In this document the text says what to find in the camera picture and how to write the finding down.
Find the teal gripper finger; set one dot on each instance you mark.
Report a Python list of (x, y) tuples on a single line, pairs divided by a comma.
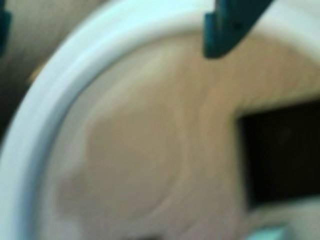
[(225, 27), (3, 32)]

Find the light green U shape block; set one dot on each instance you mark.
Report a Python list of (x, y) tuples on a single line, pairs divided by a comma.
[(270, 232)]

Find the white round bucket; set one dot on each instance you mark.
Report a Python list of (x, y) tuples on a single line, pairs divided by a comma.
[(50, 82)]

